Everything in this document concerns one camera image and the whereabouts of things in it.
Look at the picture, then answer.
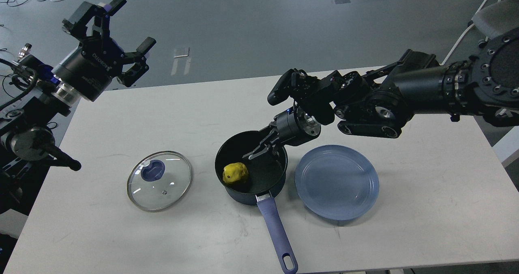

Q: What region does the blue plate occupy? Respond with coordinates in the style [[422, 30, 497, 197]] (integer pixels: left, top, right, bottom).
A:
[[294, 145, 380, 222]]

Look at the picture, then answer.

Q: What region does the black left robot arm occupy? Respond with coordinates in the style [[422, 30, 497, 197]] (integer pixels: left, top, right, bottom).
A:
[[0, 0, 156, 213]]

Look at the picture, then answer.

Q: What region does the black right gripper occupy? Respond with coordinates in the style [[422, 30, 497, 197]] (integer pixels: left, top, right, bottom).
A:
[[242, 107, 321, 160]]

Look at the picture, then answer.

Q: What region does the glass lid with purple knob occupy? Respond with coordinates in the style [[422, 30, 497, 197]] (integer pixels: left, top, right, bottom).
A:
[[126, 151, 193, 212]]

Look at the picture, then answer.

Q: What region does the dark pot with purple handle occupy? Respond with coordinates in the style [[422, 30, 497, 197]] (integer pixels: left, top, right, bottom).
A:
[[215, 131, 298, 274]]

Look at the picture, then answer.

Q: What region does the grey office chair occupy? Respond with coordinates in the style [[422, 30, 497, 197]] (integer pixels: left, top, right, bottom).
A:
[[441, 0, 519, 65]]

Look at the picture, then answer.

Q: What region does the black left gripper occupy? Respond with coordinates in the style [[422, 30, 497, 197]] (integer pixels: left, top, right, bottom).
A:
[[53, 0, 157, 102]]

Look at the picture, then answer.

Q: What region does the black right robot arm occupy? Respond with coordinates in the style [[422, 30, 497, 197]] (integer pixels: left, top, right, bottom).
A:
[[243, 0, 519, 160]]

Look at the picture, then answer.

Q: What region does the yellow potato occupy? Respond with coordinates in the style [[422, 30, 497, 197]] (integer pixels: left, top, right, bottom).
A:
[[222, 163, 249, 186]]

